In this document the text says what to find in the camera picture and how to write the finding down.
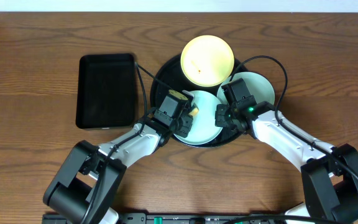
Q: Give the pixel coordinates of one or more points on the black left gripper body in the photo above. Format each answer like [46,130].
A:
[184,125]

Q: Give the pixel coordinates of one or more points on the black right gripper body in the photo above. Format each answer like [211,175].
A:
[222,117]

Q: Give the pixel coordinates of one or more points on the yellow sponge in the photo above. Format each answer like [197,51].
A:
[194,111]

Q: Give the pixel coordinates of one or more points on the light green plate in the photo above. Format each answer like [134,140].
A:
[203,127]
[258,85]

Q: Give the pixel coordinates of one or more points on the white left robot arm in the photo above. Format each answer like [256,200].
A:
[84,187]

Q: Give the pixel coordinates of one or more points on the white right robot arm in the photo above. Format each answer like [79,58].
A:
[329,174]

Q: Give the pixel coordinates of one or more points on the black rectangular tray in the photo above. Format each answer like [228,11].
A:
[106,91]

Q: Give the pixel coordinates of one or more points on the yellow plate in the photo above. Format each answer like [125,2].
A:
[207,60]

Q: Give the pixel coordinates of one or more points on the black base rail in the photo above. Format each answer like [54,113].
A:
[143,218]

